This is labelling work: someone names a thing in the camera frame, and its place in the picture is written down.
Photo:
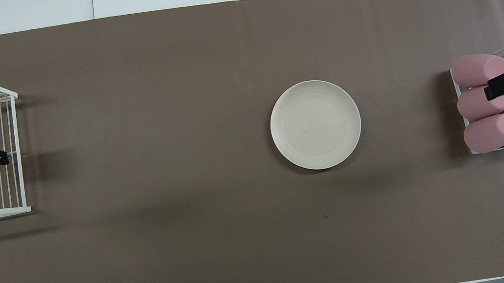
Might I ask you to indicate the cream round plate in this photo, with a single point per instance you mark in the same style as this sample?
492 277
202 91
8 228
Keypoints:
316 125

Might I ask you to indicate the pink plastic cup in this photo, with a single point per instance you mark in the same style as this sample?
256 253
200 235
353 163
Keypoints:
478 103
476 69
487 134

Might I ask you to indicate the brown table mat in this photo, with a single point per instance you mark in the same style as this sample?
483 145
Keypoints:
194 218

